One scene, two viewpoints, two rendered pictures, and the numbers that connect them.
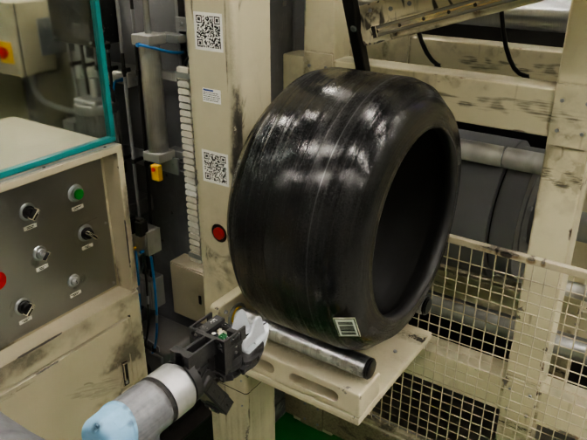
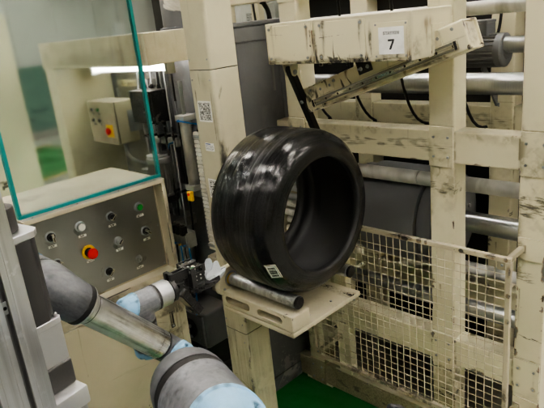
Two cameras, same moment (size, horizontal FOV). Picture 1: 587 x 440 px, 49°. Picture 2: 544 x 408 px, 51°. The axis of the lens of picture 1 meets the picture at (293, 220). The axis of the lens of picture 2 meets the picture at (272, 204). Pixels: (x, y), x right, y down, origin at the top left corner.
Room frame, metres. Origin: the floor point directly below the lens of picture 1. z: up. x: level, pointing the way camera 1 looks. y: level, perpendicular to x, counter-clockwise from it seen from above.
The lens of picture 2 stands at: (-0.61, -0.46, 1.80)
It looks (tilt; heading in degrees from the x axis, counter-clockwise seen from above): 18 degrees down; 12
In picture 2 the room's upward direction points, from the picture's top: 6 degrees counter-clockwise
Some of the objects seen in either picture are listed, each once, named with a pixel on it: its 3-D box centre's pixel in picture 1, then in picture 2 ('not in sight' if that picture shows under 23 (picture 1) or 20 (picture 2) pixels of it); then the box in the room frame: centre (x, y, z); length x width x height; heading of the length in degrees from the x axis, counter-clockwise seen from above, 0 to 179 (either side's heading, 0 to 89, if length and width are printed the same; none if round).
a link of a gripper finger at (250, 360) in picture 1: (243, 357); (206, 282); (0.84, 0.08, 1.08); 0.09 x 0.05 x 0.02; 146
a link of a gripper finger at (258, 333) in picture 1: (257, 331); (216, 269); (0.88, 0.06, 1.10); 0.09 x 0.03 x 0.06; 146
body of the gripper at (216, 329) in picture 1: (206, 358); (184, 280); (0.80, 0.13, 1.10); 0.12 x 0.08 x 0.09; 146
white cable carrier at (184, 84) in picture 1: (197, 168); (210, 191); (1.41, 0.22, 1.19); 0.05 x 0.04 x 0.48; 146
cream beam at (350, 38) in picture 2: not in sight; (352, 37); (1.43, -0.36, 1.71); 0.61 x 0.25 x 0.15; 56
